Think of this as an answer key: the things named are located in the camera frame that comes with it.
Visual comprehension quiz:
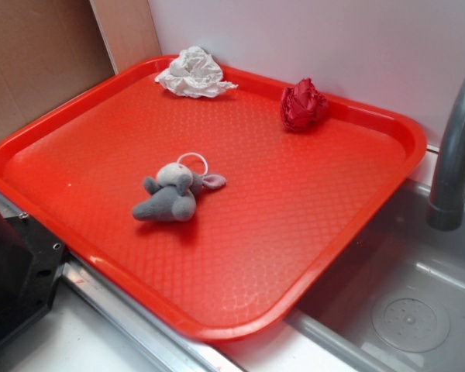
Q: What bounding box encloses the crumpled red paper ball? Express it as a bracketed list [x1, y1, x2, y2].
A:
[280, 77, 329, 132]

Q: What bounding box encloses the crumpled white paper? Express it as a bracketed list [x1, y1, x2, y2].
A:
[154, 46, 239, 98]

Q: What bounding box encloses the gray plastic sink basin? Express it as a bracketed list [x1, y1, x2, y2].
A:
[287, 181, 465, 371]

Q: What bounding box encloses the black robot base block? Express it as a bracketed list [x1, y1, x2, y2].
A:
[0, 212, 67, 347]

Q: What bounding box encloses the gray plush animal toy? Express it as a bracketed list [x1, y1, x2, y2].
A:
[132, 152, 226, 222]

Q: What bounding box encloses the silver metal rail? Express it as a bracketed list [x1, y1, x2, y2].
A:
[0, 181, 222, 372]

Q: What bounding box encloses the gray faucet spout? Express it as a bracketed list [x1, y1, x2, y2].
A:
[426, 79, 465, 231]

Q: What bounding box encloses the red plastic tray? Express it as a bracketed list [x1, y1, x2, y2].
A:
[0, 57, 426, 342]

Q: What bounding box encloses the brown cardboard panel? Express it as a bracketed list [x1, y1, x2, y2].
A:
[0, 1, 114, 141]

